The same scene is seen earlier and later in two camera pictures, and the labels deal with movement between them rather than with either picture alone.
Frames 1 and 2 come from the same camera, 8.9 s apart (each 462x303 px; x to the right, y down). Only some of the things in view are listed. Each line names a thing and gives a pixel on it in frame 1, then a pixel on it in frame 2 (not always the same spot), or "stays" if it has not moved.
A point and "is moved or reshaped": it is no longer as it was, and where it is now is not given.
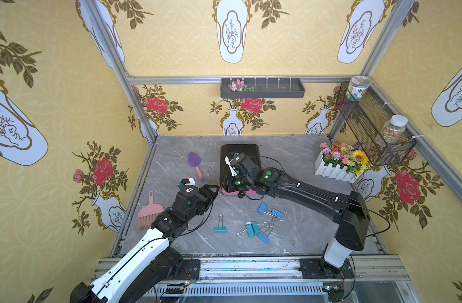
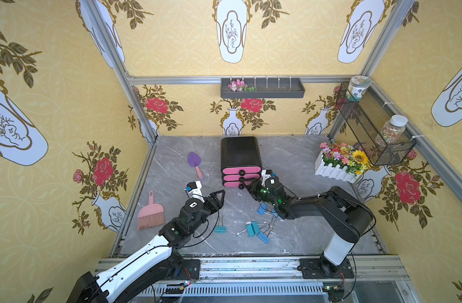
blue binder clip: [277, 213] stays
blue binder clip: [262, 208] stays
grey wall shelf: [274, 88] stays
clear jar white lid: [393, 129] stays
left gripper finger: [211, 190] to [214, 201]
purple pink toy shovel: [194, 161] stays
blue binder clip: [262, 237] stays
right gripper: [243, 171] to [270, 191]
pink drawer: [251, 192] is moved or reshaped
